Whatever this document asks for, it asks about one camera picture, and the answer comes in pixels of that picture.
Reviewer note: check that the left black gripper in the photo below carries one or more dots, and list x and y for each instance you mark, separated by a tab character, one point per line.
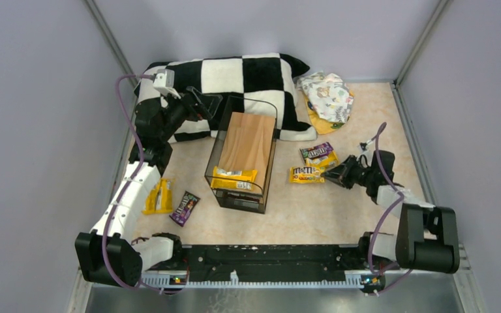
194	104

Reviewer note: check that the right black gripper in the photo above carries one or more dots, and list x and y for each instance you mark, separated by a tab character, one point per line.
348	172

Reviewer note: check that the yellow peanut M&M bag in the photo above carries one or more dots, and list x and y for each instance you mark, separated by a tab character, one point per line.
306	175

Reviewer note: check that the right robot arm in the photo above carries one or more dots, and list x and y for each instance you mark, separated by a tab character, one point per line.
411	233

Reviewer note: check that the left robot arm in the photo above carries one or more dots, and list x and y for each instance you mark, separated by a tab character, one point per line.
109	253

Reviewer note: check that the yellow candy bag back side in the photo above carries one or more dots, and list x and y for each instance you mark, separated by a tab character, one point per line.
326	161

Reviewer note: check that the yellow candy bag on shelf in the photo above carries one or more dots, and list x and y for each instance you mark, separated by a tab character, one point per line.
240	180

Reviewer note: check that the purple M&M candy bag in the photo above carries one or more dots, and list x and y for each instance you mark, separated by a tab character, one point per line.
182	212

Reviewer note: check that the yellow candy bag left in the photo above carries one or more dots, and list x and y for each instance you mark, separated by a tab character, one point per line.
159	200

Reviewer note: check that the purple brown M&M bag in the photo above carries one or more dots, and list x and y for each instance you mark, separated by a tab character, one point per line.
316	153

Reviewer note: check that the yellow cloth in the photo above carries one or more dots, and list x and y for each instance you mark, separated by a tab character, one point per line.
319	123

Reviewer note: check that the black white checkered pillow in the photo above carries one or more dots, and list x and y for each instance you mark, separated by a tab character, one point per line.
257	84

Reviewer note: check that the patterned white cloth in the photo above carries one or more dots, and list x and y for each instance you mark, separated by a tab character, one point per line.
318	80

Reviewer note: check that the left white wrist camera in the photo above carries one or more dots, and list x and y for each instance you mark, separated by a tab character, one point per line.
164	82

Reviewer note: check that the black wire shelf wooden top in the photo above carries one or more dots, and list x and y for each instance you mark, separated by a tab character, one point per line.
245	140

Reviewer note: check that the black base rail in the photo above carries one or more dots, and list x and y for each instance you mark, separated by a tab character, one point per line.
266	266

